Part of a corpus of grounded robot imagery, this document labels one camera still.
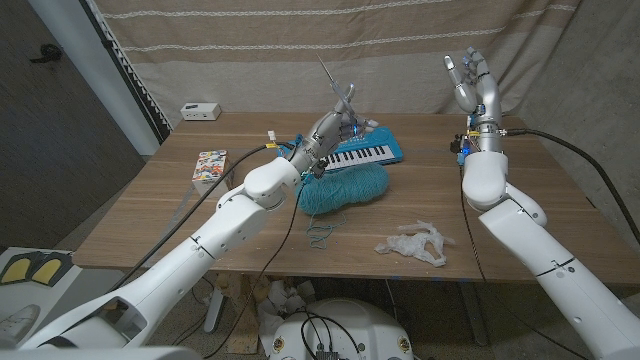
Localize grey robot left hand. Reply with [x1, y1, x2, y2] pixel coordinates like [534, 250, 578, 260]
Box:
[287, 82, 380, 177]

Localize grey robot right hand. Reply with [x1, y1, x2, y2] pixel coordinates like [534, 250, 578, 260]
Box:
[443, 47, 504, 154]

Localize tan handled scissors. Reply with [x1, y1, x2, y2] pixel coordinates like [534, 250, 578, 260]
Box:
[315, 53, 359, 126]

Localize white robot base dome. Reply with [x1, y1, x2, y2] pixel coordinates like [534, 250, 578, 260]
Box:
[268, 297, 415, 360]

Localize blue toy piano keyboard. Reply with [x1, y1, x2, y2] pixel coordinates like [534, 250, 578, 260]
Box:
[294, 125, 405, 174]

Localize teal yarn skein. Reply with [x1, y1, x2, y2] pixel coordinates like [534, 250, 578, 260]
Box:
[295, 162, 391, 250]

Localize colourful printed package box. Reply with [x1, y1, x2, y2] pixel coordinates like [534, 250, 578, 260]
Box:
[191, 149, 231, 197]

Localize crumpled clear plastic tape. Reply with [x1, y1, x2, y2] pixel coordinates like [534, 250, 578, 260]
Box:
[374, 219, 449, 268]

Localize beige striped curtain backdrop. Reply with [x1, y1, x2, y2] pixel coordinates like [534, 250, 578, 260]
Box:
[92, 0, 584, 129]

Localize white power strip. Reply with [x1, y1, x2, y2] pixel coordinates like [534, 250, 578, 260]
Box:
[180, 102, 223, 122]

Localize crumpled white paper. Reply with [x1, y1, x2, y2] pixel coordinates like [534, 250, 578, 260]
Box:
[257, 279, 317, 346]

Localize grey table leg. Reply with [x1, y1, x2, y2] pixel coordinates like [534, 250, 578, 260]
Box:
[457, 280, 490, 347]
[203, 287, 226, 335]

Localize dark perforated panel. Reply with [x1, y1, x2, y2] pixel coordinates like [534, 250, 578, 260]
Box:
[79, 0, 173, 146]

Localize dark wooden door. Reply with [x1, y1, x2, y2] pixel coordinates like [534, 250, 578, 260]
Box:
[0, 0, 146, 251]

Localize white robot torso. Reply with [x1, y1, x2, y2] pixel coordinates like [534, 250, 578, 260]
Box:
[0, 345, 201, 360]

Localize white floor platform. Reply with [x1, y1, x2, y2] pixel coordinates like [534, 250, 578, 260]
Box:
[0, 246, 129, 351]

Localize white sneaker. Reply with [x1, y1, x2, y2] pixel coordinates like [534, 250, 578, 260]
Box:
[0, 304, 40, 346]

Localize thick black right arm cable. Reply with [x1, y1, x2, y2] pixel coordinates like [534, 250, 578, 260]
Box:
[502, 128, 640, 247]

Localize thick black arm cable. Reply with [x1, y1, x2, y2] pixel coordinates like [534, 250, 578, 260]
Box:
[107, 142, 297, 295]
[502, 128, 640, 247]

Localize thin black left wrist cable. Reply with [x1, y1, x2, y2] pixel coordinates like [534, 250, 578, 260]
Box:
[202, 174, 322, 359]

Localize thin braided right wrist cable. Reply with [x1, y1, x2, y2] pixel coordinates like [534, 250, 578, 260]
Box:
[458, 167, 594, 360]

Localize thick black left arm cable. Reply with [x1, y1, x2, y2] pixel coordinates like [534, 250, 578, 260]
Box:
[107, 142, 297, 295]

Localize black door handle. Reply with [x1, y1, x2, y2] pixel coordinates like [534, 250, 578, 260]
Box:
[28, 43, 64, 65]

